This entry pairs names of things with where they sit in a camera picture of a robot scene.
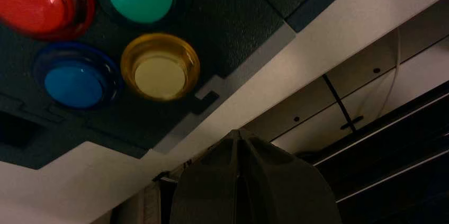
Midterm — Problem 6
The thin white cable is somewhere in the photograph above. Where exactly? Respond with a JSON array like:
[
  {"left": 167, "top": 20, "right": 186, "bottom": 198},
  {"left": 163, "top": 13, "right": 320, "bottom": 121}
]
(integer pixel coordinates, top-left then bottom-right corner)
[{"left": 377, "top": 28, "right": 402, "bottom": 120}]

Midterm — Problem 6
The black strap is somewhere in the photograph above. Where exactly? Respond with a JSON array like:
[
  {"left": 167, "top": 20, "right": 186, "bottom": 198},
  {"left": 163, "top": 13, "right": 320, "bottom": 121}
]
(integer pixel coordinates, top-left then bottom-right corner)
[{"left": 322, "top": 74, "right": 364, "bottom": 132}]

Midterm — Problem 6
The dark teal grey task box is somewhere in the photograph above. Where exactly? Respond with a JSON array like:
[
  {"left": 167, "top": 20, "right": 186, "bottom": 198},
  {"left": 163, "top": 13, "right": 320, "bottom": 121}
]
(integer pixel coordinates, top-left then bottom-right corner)
[{"left": 0, "top": 0, "right": 369, "bottom": 171}]

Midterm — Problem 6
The blue round push button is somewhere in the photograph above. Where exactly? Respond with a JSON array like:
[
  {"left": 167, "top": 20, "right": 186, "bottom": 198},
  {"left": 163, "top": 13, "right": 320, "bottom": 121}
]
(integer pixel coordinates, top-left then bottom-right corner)
[{"left": 33, "top": 41, "right": 122, "bottom": 111}]

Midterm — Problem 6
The black metal frame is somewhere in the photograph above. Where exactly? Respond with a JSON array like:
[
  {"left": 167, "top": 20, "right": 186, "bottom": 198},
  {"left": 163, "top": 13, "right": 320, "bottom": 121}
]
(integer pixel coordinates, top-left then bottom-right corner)
[{"left": 296, "top": 80, "right": 449, "bottom": 224}]

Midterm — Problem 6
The red round push button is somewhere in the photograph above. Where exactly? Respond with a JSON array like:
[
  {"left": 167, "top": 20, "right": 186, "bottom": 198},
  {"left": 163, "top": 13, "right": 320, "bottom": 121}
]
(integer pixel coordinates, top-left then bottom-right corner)
[{"left": 0, "top": 0, "right": 96, "bottom": 41}]

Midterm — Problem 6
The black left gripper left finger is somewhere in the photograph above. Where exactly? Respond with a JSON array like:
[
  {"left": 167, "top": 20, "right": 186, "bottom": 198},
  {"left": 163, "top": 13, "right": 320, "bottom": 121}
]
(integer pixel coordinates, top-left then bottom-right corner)
[{"left": 170, "top": 129, "right": 241, "bottom": 224}]

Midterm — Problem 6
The yellow round push button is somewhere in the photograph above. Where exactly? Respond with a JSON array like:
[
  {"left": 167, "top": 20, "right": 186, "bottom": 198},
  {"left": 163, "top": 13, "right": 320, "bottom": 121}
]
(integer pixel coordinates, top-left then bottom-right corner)
[{"left": 120, "top": 33, "right": 201, "bottom": 102}]

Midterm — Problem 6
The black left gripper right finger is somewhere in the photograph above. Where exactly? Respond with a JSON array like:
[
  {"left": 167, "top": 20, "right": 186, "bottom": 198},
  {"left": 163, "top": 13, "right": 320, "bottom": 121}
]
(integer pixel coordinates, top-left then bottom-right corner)
[{"left": 238, "top": 129, "right": 343, "bottom": 224}]

